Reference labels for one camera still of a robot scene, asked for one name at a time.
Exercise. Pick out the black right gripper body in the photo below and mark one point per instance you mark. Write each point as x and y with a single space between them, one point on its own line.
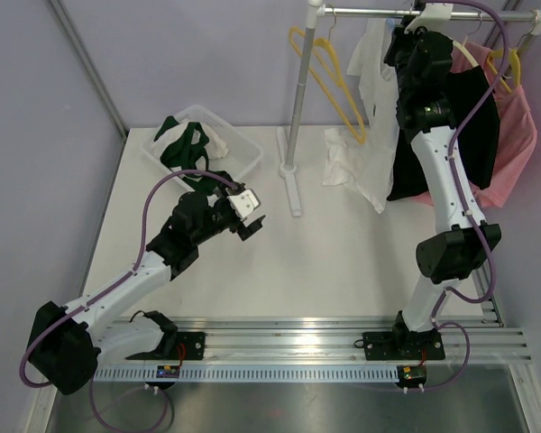
403 45

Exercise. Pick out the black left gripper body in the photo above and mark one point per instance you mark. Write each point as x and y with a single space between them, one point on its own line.
223 218

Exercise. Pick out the cream hanger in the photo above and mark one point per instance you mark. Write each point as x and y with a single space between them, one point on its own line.
464 52

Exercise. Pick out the green and white t shirt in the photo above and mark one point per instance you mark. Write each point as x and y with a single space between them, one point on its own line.
187 145

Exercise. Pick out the yellow hanger with metal hook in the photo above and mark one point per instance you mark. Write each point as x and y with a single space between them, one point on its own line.
333 85

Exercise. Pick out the black t shirt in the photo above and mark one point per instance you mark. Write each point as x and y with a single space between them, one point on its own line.
478 140

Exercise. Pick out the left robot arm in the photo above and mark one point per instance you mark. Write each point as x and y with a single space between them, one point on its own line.
69 343

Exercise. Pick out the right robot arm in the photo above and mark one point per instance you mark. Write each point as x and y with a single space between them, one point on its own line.
422 60

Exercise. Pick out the yellow hanger on rack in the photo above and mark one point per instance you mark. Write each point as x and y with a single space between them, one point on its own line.
505 67

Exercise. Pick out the pink hanging t shirt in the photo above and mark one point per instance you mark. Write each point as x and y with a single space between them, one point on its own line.
517 142

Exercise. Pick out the white plastic perforated basket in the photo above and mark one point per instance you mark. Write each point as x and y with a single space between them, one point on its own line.
243 153

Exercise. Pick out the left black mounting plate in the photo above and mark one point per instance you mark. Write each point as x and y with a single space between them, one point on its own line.
188 345

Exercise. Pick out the black mounting plate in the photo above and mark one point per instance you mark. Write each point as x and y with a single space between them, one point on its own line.
188 345
414 346

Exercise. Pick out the metal clothes rack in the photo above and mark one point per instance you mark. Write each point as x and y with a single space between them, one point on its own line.
288 168

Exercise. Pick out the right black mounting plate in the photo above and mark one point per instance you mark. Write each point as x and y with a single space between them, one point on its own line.
414 346

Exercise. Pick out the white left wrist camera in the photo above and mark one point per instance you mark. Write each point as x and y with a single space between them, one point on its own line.
244 203

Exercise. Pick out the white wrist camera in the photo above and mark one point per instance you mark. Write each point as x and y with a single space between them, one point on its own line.
244 203
433 17

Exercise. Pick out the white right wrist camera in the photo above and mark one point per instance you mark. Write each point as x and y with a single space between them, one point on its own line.
433 17

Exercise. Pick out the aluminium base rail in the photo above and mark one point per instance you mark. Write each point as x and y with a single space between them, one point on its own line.
332 340

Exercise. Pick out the white slotted cable duct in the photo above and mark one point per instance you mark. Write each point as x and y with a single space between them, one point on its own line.
247 373

